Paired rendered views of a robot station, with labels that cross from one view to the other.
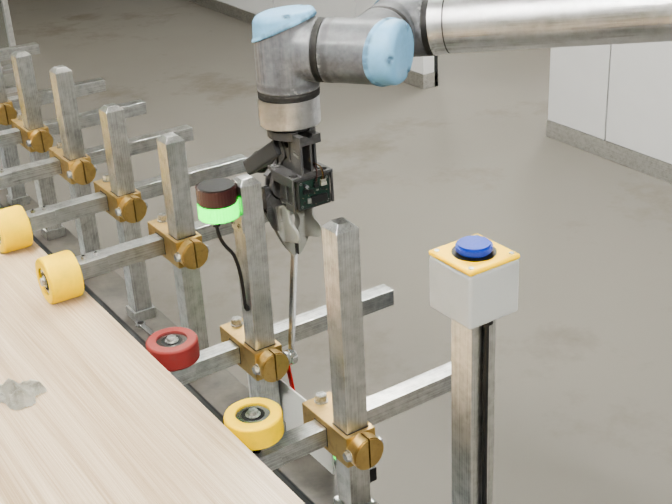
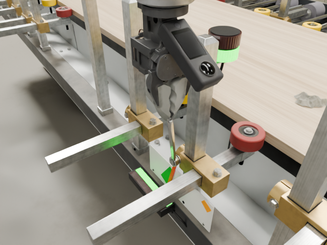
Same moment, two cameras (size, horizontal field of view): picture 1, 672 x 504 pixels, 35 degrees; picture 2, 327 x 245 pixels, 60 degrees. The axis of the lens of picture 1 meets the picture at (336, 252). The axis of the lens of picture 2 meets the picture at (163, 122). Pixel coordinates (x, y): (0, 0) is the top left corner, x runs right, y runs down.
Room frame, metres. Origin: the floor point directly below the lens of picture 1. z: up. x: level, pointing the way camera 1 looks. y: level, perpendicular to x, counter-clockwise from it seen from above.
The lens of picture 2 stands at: (1.91, 0.03, 1.33)
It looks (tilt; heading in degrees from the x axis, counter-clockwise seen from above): 37 degrees down; 177
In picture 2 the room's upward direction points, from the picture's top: straight up
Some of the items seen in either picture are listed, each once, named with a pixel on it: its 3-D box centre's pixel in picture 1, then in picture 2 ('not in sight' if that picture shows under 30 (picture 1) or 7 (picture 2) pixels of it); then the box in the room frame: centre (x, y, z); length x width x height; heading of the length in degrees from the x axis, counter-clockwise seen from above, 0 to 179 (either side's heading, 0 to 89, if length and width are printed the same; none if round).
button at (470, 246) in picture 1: (474, 249); not in sight; (1.01, -0.15, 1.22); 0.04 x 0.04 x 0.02
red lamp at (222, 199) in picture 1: (216, 192); (224, 37); (1.41, 0.17, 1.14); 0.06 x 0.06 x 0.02
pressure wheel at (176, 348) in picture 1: (175, 368); (244, 147); (1.40, 0.26, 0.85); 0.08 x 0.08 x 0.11
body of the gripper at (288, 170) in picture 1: (296, 165); (161, 39); (1.46, 0.05, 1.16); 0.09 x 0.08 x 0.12; 33
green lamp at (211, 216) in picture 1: (218, 208); (222, 50); (1.41, 0.17, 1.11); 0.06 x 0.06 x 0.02
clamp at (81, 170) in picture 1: (72, 164); not in sight; (2.09, 0.54, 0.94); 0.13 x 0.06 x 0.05; 33
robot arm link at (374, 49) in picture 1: (364, 49); not in sight; (1.44, -0.06, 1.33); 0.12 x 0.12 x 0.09; 69
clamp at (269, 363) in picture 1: (252, 351); (201, 166); (1.46, 0.14, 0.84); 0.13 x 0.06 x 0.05; 33
